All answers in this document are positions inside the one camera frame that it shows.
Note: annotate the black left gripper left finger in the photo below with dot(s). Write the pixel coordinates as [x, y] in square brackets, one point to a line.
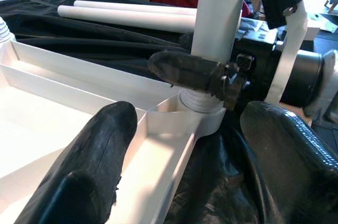
[87, 168]

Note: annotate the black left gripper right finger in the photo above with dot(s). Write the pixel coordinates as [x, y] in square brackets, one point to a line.
[290, 168]

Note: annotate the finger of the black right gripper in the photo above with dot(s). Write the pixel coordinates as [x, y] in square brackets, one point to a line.
[188, 41]
[182, 70]

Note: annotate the white plastic table top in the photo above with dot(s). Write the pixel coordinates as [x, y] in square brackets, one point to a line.
[39, 118]

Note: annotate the clear plastic bag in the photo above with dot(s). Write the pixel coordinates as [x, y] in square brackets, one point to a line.
[254, 27]

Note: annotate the black plastic table cover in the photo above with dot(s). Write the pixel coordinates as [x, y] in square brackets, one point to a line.
[92, 41]

